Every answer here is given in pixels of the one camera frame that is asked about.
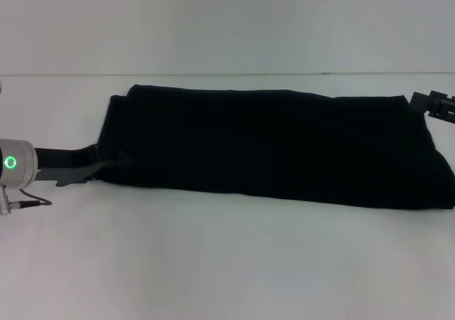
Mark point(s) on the black shirt with white print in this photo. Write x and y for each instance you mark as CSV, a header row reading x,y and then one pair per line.
x,y
266,145

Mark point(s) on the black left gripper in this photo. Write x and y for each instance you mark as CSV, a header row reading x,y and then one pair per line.
x,y
60,163

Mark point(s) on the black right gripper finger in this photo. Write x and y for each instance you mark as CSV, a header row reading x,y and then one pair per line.
x,y
432,105

